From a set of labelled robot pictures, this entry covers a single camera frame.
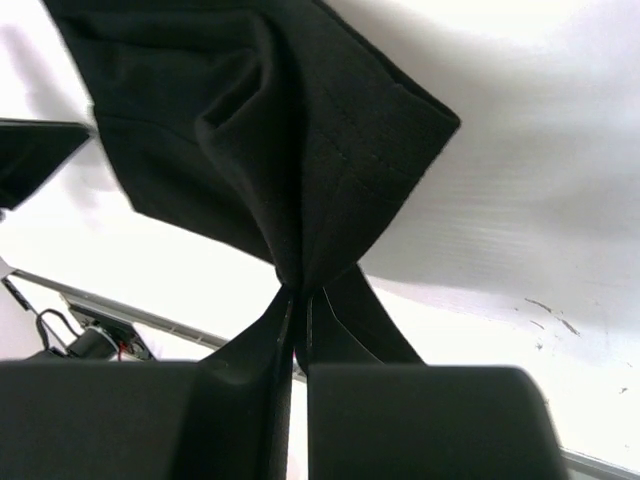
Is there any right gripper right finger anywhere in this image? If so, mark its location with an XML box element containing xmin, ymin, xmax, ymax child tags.
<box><xmin>297</xmin><ymin>267</ymin><xmax>569</xmax><ymax>480</ymax></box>

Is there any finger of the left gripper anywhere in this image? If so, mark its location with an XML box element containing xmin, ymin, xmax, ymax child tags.
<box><xmin>1</xmin><ymin>118</ymin><xmax>91</xmax><ymax>210</ymax></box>

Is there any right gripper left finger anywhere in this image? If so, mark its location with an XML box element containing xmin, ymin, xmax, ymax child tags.
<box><xmin>0</xmin><ymin>287</ymin><xmax>296</xmax><ymax>480</ymax></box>

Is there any black skirt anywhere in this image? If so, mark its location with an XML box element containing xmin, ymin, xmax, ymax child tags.
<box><xmin>41</xmin><ymin>0</ymin><xmax>462</xmax><ymax>296</ymax></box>

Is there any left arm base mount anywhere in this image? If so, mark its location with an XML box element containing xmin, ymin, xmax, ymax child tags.
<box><xmin>1</xmin><ymin>277</ymin><xmax>155</xmax><ymax>361</ymax></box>

